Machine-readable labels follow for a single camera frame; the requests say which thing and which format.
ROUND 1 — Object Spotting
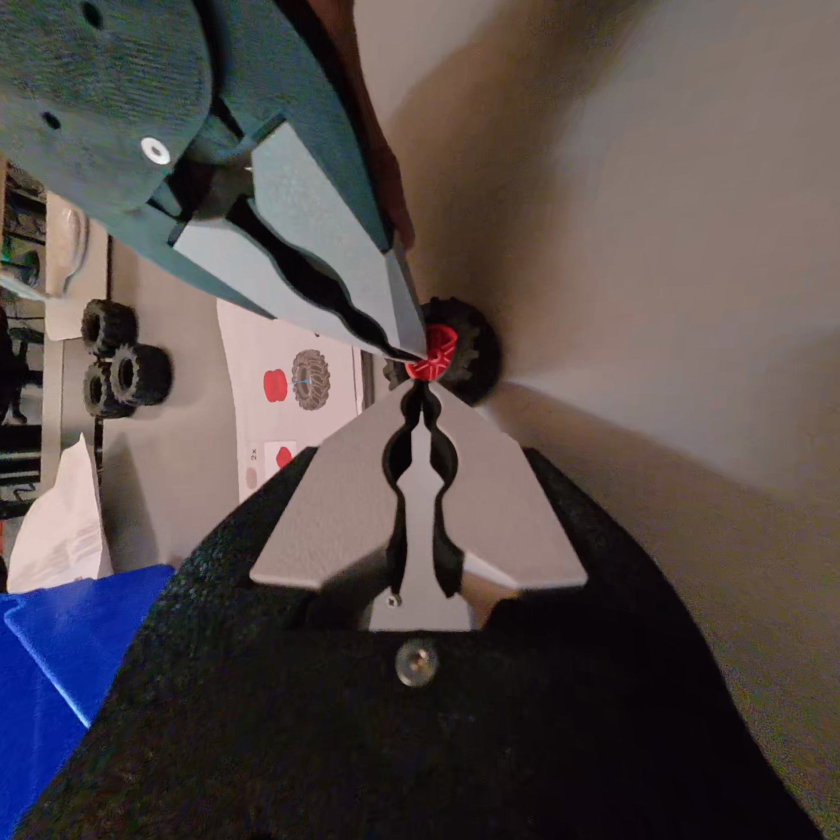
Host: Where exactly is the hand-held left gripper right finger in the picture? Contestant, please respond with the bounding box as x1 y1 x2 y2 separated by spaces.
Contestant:
425 382 588 629

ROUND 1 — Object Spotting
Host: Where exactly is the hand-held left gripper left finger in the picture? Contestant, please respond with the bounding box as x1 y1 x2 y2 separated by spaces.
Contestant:
249 382 422 631

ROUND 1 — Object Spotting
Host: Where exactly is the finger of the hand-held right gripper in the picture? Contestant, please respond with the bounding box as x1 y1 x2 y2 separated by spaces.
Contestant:
172 215 422 365
252 121 429 360

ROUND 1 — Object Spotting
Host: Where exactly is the black toy tire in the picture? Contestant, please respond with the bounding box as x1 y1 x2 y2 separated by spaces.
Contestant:
80 298 139 358
82 364 132 420
384 297 503 406
108 343 173 406

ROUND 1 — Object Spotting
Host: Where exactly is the red toy wheel rim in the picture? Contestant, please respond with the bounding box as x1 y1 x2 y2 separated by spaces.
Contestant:
405 323 460 382

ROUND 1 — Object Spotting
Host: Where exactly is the grey desk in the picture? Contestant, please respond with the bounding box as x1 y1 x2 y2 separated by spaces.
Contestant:
42 0 840 840

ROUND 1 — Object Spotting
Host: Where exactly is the person's right hand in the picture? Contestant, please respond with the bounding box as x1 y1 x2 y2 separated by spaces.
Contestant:
308 0 416 253

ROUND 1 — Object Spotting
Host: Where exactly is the white instruction booklet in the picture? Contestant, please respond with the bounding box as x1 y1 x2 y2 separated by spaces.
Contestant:
217 298 365 503

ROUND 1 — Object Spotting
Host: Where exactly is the pale plastic bag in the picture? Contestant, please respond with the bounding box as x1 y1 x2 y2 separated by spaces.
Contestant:
45 193 111 342

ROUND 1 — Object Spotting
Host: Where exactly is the white paper bag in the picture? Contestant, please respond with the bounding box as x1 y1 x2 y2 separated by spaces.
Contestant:
7 433 116 595

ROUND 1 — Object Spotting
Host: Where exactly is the blue plastic bin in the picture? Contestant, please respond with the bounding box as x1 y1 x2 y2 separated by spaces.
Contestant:
0 563 177 840

